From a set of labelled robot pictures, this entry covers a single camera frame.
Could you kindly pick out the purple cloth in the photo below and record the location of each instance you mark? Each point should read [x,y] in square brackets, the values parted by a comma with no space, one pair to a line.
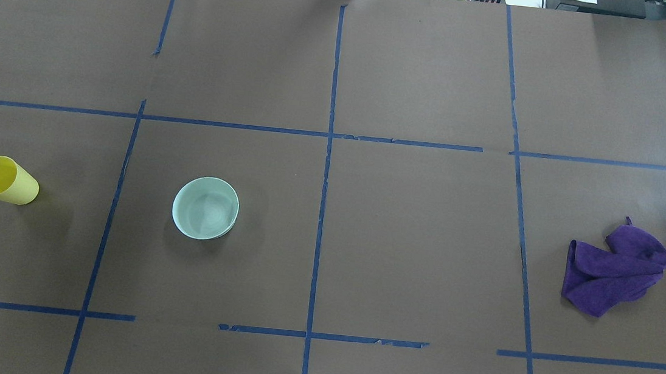
[596,279]

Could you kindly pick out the yellow plastic cup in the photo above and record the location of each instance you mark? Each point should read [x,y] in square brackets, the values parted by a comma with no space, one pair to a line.
[17,186]

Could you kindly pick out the black box with label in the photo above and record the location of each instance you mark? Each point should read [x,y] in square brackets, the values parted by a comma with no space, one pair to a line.
[623,8]

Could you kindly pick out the light green bowl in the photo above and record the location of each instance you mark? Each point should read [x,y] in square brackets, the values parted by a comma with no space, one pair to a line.
[205,208]

